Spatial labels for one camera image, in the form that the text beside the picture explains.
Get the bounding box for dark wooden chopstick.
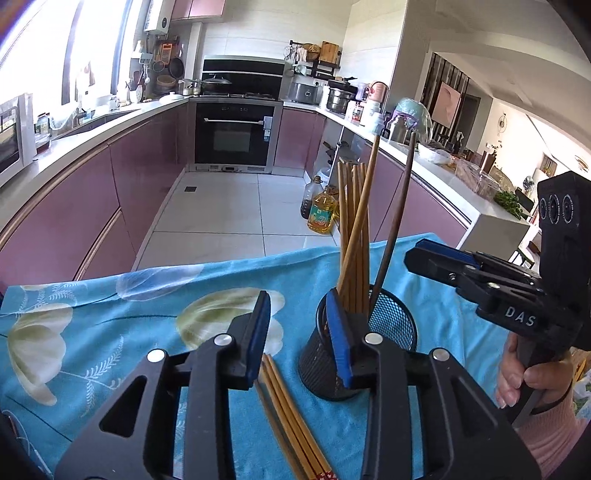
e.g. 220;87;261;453
369;131;417;317

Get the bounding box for bamboo chopstick red end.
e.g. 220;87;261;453
338;161;355;309

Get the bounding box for kitchen window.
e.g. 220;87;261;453
1;1;132;115

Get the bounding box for right hand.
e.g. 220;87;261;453
495;332;573;408

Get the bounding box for cooking oil bottle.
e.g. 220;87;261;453
308;186;339;234

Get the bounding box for mint green appliance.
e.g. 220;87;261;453
391;98;433;146

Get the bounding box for pink thermos jug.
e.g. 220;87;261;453
367;81;389;111

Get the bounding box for steel stock pot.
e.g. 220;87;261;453
325;80;358;115

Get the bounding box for silver rice cooker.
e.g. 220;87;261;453
287;82;322;105

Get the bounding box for pink lower cabinets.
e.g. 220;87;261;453
0;98;470;294

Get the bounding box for black built-in oven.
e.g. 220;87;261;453
191;97;283;174

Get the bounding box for black range hood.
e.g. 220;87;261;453
199;56;287;100

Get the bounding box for black wok with lid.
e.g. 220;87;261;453
199;75;232;95

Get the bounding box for white microwave oven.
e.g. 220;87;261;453
0;94;36;187

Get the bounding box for pink upper cabinet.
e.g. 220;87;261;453
171;0;225;21

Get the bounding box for white water heater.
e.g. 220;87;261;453
143;0;175;35

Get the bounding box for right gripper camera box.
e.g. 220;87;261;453
536;171;591;324

